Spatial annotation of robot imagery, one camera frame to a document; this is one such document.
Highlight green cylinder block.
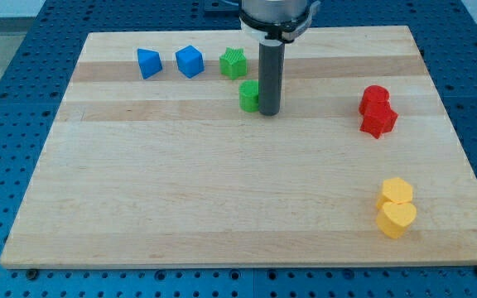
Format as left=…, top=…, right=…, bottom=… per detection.
left=238, top=80, right=259, bottom=113

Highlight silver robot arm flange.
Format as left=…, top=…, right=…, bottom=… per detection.
left=238, top=0, right=321, bottom=46

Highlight light wooden board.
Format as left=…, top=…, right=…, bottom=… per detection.
left=0, top=26, right=477, bottom=270

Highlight green star block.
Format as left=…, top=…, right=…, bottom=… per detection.
left=219, top=47, right=248, bottom=80

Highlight blue cube block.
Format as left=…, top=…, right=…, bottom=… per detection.
left=176, top=46, right=205, bottom=79

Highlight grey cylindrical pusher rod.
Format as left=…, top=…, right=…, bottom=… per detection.
left=258, top=44, right=285, bottom=116

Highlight blue triangular prism block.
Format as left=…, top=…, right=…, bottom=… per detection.
left=137, top=48, right=162, bottom=79

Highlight red star block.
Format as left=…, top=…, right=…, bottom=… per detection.
left=359, top=102, right=398, bottom=139

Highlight red cylinder block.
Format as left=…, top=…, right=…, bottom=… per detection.
left=359, top=85, right=390, bottom=115

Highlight yellow hexagon block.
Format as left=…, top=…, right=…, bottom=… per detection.
left=376, top=177, right=413, bottom=209

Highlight yellow heart block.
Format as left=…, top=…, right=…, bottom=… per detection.
left=375, top=202, right=417, bottom=239

